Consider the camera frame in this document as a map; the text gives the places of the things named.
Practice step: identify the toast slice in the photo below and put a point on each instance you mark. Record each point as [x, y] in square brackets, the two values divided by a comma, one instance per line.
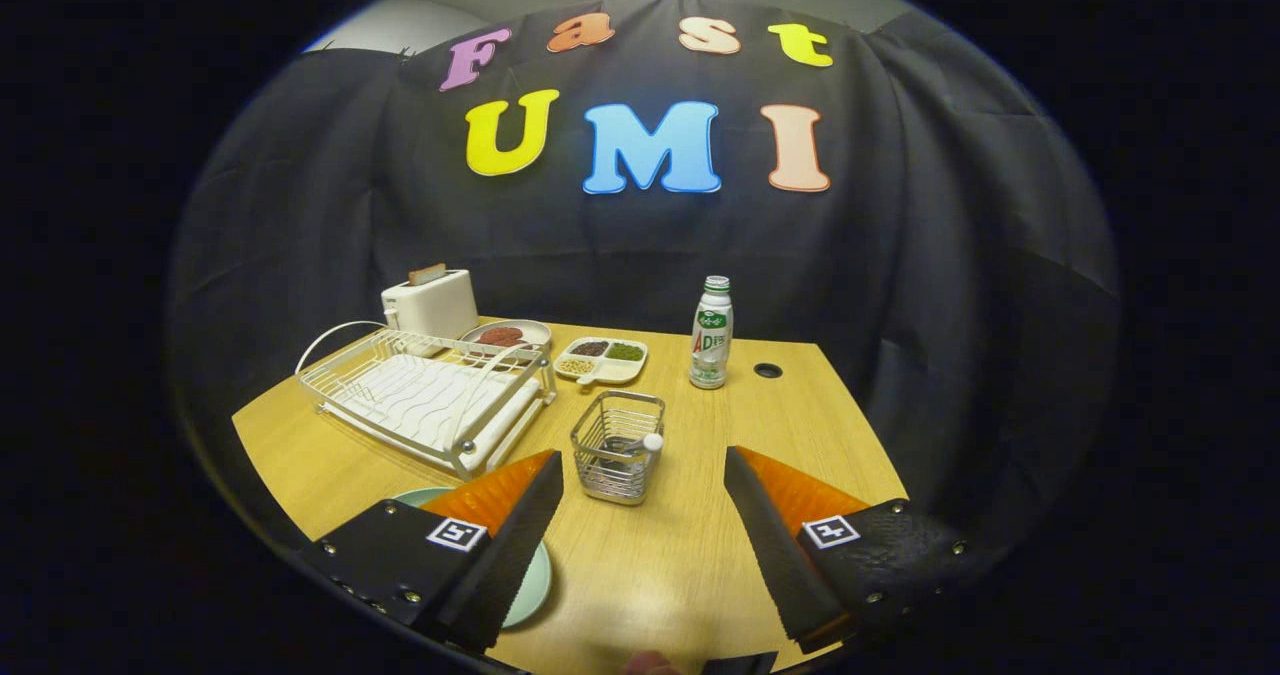
[428, 275]

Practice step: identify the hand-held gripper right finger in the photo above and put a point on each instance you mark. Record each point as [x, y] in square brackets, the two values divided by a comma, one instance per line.
[770, 545]

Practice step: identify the white divided snack tray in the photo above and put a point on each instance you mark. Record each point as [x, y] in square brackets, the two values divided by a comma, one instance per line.
[620, 370]

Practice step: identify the pile of dark red beans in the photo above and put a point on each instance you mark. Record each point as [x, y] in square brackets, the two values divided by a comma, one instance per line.
[589, 349]

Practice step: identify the beige round plate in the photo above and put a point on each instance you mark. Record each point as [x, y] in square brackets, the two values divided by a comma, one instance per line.
[532, 330]

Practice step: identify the white toaster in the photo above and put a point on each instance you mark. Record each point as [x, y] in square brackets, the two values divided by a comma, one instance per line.
[435, 305]

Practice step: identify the pile of yellow soybeans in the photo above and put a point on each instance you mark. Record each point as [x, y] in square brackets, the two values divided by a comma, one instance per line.
[577, 366]

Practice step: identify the black backdrop cloth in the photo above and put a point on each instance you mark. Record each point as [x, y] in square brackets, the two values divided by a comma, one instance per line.
[900, 255]

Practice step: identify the pale green plate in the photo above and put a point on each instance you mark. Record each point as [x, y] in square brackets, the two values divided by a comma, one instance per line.
[530, 585]

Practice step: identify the brown meat patty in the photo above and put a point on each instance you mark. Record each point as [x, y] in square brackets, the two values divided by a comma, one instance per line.
[500, 336]

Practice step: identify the metal spoon with white knob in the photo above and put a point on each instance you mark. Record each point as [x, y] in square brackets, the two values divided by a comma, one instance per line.
[652, 442]

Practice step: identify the white bottle with green label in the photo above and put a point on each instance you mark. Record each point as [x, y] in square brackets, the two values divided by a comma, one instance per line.
[711, 350]

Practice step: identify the pile of green beans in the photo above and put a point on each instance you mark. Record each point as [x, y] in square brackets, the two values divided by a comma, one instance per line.
[625, 352]

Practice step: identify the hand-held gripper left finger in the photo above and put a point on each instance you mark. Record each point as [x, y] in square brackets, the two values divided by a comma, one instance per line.
[520, 545]

